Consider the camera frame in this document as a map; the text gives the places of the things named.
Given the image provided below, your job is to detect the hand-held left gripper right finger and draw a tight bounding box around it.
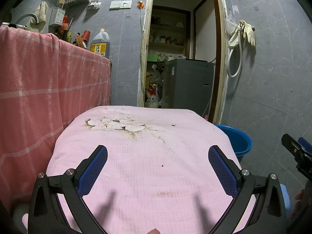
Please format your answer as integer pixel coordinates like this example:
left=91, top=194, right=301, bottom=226
left=208, top=145, right=287, bottom=234

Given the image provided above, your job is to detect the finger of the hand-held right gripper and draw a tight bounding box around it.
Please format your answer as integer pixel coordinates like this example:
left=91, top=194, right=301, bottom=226
left=298, top=137, right=312, bottom=152
left=281, top=134, right=308, bottom=162

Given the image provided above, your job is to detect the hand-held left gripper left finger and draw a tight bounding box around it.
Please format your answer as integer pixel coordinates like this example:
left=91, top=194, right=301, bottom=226
left=27, top=144, right=109, bottom=234

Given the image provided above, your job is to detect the blue plastic bucket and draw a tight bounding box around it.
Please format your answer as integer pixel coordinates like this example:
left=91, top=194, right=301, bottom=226
left=214, top=124, right=253, bottom=164

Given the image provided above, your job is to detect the person's right hand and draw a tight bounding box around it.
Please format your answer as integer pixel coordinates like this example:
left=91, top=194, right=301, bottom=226
left=291, top=189, right=305, bottom=218

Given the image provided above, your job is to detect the pink floral blanket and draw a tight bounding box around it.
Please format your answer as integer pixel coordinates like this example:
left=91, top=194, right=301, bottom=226
left=22, top=105, right=256, bottom=234

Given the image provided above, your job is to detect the pink plaid cloth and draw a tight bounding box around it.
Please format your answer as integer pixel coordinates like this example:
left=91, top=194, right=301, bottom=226
left=0, top=24, right=112, bottom=210

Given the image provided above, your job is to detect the white rice sack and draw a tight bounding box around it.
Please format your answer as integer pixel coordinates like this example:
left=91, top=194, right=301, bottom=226
left=145, top=84, right=160, bottom=108

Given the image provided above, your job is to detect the grey washing machine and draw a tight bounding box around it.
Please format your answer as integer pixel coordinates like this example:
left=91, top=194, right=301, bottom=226
left=162, top=58, right=216, bottom=117

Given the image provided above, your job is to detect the bundle of plastic bags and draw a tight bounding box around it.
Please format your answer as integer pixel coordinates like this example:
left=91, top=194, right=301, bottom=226
left=149, top=65, right=164, bottom=86

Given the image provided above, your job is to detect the cream rubber glove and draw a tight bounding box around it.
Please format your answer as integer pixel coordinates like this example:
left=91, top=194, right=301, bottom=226
left=228, top=21, right=245, bottom=49
left=244, top=22, right=256, bottom=47

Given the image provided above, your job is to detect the cooking oil jug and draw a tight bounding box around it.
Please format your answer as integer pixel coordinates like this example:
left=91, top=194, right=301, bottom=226
left=90, top=28, right=110, bottom=57

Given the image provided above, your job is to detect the brown sauce pouch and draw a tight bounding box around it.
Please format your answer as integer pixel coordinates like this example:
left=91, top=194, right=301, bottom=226
left=75, top=34, right=88, bottom=49

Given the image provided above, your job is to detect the clear plastic bag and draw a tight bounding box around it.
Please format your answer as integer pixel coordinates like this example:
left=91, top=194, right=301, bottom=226
left=225, top=13, right=236, bottom=36

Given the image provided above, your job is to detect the wooden storage shelf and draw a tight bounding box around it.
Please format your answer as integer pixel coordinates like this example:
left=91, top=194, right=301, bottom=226
left=149, top=6, right=191, bottom=54

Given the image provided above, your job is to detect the white utensil holder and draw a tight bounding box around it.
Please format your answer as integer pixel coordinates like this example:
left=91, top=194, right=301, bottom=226
left=49, top=7, right=66, bottom=28

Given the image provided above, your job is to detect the beige hanging towel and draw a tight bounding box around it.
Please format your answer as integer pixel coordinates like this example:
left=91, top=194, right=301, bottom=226
left=26, top=1, right=49, bottom=33

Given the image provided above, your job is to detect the steel faucet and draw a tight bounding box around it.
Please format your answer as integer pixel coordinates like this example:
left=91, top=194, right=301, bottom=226
left=15, top=13, right=39, bottom=25

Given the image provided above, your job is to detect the thin white cord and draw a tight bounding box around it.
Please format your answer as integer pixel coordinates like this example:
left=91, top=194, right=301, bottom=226
left=202, top=95, right=212, bottom=117

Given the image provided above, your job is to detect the white shower hose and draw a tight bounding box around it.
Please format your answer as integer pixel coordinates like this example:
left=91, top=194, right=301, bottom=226
left=227, top=22, right=244, bottom=78

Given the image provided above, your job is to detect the wooden door frame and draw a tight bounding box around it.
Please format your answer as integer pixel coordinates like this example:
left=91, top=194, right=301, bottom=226
left=137, top=0, right=230, bottom=125

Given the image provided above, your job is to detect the white cable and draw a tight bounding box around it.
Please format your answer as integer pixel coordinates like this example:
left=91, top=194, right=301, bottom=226
left=139, top=7, right=144, bottom=44

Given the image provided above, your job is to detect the wall shelf rack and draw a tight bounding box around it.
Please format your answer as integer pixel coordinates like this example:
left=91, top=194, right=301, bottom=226
left=63, top=0, right=93, bottom=8

